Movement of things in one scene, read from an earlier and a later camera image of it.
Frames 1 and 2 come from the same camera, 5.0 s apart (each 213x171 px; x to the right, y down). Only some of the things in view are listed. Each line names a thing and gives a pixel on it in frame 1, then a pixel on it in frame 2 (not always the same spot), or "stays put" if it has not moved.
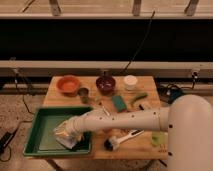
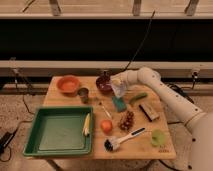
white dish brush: x=113 y=142 stays put
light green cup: x=158 y=138 stays put
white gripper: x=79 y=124 to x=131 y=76
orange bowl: x=68 y=85 stays put
